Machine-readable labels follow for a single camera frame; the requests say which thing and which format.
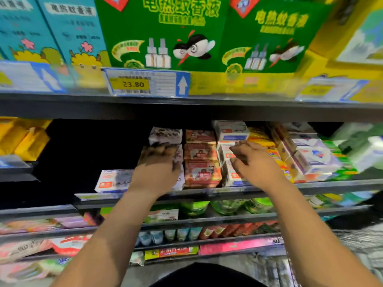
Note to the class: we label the person's right hand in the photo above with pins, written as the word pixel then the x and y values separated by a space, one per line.
pixel 260 167

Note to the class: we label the person's left hand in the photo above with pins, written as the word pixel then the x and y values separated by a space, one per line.
pixel 155 173

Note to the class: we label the stack of yellow soap boxes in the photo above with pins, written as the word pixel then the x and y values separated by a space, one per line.
pixel 260 137

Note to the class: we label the stack of floral soap boxes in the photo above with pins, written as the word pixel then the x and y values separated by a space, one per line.
pixel 164 135

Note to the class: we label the white blue print soap box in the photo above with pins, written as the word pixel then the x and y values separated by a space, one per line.
pixel 113 180

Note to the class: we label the stack of pink soap boxes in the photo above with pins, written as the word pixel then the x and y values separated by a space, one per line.
pixel 202 173

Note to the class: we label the stack of white orange soap boxes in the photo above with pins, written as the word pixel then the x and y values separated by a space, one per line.
pixel 230 129

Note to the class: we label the stack of white purple soap boxes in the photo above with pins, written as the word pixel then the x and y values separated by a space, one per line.
pixel 314 159

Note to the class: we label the stack of green soap boxes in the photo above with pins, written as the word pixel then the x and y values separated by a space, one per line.
pixel 344 170

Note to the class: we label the white hand sanitizer bottle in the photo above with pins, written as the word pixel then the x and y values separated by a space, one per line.
pixel 368 153
pixel 347 131

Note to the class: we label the stack of yellow soap cartons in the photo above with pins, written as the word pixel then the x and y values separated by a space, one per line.
pixel 21 137

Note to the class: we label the person's right forearm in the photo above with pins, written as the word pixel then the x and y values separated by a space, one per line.
pixel 323 236

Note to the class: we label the person's left forearm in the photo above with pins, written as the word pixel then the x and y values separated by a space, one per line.
pixel 105 242

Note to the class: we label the green white carton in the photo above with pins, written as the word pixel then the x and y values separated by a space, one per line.
pixel 106 211
pixel 161 215

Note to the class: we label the row of blue white tubes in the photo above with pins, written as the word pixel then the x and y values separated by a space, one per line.
pixel 167 235

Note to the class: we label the row of red tubes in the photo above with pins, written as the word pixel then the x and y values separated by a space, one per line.
pixel 230 230

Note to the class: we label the pink flat pack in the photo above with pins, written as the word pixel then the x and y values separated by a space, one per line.
pixel 239 245

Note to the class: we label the yellow red flat pack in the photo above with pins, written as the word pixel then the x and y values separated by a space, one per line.
pixel 170 252

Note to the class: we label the white floral packet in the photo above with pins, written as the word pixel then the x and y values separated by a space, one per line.
pixel 136 258

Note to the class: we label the white blue price tag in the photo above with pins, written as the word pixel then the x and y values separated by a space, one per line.
pixel 27 76
pixel 329 89
pixel 146 83

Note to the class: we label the red white packet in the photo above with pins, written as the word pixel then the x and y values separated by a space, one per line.
pixel 72 243

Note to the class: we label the flat yellow box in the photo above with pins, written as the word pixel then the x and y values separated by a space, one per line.
pixel 335 71

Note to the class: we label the row of pink orange packets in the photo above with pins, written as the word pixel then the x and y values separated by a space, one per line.
pixel 42 224

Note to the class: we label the green box mosquito print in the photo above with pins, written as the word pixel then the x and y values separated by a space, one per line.
pixel 161 32
pixel 275 32

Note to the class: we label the white blue price strip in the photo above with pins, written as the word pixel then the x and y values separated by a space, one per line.
pixel 12 161

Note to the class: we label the pile of colourful packets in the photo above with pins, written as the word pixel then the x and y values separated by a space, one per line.
pixel 24 260

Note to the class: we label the teal box yellow cartoon print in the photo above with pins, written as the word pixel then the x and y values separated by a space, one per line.
pixel 78 32

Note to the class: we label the large yellow box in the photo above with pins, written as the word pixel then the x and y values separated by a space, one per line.
pixel 353 32

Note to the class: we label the teal box pink flower print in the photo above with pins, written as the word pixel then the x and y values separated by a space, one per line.
pixel 24 26

